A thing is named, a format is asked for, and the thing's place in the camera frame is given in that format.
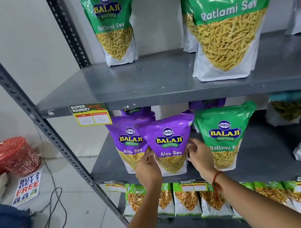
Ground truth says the printed offer sign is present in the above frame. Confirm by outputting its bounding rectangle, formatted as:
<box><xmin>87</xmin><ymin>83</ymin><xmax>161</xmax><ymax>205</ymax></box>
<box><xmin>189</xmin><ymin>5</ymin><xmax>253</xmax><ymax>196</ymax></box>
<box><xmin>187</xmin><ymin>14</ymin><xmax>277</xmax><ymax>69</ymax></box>
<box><xmin>7</xmin><ymin>168</ymin><xmax>48</xmax><ymax>207</ymax></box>

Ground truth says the large green snack packet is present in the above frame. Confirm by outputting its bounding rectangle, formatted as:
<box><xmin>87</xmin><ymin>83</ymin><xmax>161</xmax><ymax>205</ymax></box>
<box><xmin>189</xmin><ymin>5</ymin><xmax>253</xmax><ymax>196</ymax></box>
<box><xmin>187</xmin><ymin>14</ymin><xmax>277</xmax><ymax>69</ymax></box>
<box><xmin>177</xmin><ymin>0</ymin><xmax>201</xmax><ymax>54</ymax></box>
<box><xmin>179</xmin><ymin>0</ymin><xmax>291</xmax><ymax>85</ymax></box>

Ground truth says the row of green nut packets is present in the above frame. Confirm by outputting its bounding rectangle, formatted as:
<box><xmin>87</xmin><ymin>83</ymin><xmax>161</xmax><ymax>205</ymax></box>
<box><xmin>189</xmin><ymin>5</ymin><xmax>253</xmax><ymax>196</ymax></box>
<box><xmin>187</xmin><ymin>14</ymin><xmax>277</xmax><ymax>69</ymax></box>
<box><xmin>120</xmin><ymin>161</ymin><xmax>301</xmax><ymax>228</ymax></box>

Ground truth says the person's right hand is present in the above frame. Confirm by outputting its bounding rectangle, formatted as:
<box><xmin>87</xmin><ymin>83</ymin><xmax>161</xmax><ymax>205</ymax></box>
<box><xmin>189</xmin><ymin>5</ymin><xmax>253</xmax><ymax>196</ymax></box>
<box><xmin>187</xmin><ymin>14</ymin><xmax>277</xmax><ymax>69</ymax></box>
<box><xmin>185</xmin><ymin>136</ymin><xmax>221</xmax><ymax>185</ymax></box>

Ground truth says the purple snack packet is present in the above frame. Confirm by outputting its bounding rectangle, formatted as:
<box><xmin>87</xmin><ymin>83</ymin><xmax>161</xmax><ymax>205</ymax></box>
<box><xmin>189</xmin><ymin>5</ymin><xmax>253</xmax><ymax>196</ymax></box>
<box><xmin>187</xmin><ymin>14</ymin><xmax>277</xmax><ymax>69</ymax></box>
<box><xmin>134</xmin><ymin>110</ymin><xmax>202</xmax><ymax>180</ymax></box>
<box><xmin>104</xmin><ymin>111</ymin><xmax>163</xmax><ymax>177</ymax></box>
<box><xmin>188</xmin><ymin>97</ymin><xmax>230</xmax><ymax>134</ymax></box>
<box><xmin>120</xmin><ymin>106</ymin><xmax>153</xmax><ymax>120</ymax></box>

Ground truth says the grey metal shelving rack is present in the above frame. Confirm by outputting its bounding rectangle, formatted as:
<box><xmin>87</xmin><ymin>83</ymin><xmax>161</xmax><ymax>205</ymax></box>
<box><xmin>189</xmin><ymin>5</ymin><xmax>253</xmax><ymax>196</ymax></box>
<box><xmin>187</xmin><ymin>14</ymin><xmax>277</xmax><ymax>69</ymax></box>
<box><xmin>0</xmin><ymin>0</ymin><xmax>301</xmax><ymax>228</ymax></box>

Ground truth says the black cable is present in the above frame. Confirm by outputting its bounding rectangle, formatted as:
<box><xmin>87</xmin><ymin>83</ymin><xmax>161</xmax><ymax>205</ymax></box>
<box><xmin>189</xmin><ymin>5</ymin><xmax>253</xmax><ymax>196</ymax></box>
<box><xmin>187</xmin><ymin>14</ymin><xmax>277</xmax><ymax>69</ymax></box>
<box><xmin>23</xmin><ymin>155</ymin><xmax>69</xmax><ymax>228</ymax></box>

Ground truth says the small green snack packet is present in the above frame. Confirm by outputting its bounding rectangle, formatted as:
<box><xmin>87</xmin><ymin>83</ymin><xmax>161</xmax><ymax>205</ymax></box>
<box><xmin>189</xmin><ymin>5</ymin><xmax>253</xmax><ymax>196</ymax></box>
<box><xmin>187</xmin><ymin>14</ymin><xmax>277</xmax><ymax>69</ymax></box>
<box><xmin>193</xmin><ymin>100</ymin><xmax>265</xmax><ymax>175</ymax></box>
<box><xmin>78</xmin><ymin>0</ymin><xmax>144</xmax><ymax>70</ymax></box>

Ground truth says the person's left forearm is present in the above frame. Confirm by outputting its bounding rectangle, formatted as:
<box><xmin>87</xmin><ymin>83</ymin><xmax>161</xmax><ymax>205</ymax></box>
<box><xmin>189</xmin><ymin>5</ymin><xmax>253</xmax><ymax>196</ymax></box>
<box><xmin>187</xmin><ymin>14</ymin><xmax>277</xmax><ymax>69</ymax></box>
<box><xmin>105</xmin><ymin>182</ymin><xmax>169</xmax><ymax>228</ymax></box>

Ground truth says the red thread wristband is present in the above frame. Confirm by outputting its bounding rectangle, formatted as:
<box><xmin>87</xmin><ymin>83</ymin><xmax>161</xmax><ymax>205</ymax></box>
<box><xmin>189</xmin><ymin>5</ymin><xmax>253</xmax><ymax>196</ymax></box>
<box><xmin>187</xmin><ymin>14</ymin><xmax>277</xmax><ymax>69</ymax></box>
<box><xmin>210</xmin><ymin>170</ymin><xmax>228</xmax><ymax>203</ymax></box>

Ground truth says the person's right forearm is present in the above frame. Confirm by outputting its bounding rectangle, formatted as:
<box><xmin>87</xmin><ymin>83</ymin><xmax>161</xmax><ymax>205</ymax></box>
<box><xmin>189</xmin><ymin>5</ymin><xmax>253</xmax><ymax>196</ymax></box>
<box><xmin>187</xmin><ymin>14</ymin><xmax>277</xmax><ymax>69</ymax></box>
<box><xmin>208</xmin><ymin>160</ymin><xmax>301</xmax><ymax>228</ymax></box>

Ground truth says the person's left hand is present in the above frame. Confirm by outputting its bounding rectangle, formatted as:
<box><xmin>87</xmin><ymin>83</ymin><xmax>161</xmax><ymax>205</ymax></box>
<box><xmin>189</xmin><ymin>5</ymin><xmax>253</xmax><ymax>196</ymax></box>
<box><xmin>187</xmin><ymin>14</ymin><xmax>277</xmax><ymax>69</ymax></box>
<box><xmin>132</xmin><ymin>147</ymin><xmax>164</xmax><ymax>190</ymax></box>

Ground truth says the red plastic basket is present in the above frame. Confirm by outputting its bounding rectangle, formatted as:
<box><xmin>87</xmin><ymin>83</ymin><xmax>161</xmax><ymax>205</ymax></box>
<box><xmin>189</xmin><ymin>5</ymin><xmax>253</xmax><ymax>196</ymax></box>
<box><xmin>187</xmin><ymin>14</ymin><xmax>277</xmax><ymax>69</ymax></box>
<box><xmin>0</xmin><ymin>134</ymin><xmax>43</xmax><ymax>180</ymax></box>

